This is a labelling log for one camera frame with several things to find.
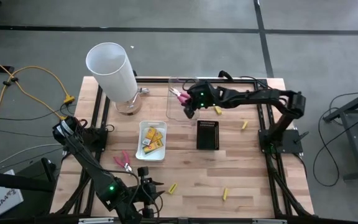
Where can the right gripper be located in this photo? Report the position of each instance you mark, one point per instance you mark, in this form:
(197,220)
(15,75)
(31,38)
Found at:
(208,93)

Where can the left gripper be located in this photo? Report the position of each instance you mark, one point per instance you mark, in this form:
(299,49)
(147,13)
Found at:
(145,191)

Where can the Crayola crayon box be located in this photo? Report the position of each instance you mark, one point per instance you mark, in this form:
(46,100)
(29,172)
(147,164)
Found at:
(159,136)
(149,133)
(153,147)

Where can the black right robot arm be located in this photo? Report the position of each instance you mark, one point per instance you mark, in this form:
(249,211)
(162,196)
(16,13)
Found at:
(253,96)

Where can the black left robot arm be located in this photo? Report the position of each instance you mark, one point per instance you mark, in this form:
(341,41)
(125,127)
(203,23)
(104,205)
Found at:
(89,163)

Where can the clear plastic bin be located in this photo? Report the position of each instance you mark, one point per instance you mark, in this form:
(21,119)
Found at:
(174,112)

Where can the white plastic bin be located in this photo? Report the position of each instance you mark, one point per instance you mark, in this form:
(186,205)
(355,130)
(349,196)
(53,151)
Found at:
(159,156)

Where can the black slotted plastic basket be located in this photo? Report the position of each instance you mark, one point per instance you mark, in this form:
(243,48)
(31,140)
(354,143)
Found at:
(208,137)

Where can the white cylindrical table lamp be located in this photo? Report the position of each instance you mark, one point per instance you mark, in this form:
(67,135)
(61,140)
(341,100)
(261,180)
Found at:
(110,71)

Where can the black equipment case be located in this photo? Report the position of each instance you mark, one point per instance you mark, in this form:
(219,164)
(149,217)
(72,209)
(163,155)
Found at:
(36,174)

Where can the black aluminium table frame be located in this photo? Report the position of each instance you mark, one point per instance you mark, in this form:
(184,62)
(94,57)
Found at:
(259,112)

